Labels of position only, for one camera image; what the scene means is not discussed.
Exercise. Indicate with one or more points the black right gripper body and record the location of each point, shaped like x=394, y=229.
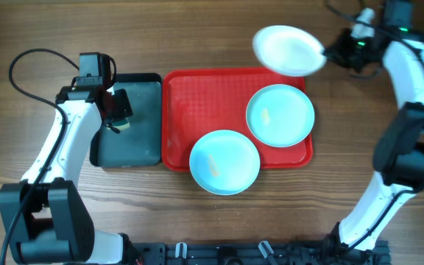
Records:
x=334, y=51

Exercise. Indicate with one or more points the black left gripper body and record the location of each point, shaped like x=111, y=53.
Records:
x=120, y=104

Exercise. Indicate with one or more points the yellow green sponge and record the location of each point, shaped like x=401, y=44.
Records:
x=122, y=124

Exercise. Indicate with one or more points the white plate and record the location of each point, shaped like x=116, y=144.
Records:
x=288, y=50

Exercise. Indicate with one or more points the light blue plate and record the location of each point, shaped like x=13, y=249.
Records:
x=224, y=162

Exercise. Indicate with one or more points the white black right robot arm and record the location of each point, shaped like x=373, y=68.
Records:
x=398, y=159

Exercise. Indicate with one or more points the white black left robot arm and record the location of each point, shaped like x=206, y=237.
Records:
x=44, y=217

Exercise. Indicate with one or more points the black water tray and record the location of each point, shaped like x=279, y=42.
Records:
x=139, y=145

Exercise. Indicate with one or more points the red plastic tray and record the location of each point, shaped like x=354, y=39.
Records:
x=196, y=102

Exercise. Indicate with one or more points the mint green plate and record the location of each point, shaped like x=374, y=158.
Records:
x=280, y=115

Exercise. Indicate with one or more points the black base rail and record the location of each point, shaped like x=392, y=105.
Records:
x=262, y=253

